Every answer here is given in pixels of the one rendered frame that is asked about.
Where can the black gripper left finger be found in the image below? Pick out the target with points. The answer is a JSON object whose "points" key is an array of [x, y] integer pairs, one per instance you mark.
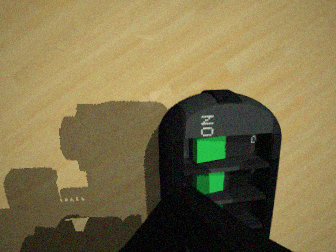
{"points": [[164, 230]]}

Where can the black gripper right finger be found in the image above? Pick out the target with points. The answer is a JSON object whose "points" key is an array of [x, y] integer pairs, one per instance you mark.
{"points": [[210, 228]]}

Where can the dark grey controller unit with rocker switches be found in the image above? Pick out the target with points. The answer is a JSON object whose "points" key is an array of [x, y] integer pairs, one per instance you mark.
{"points": [[227, 146]]}

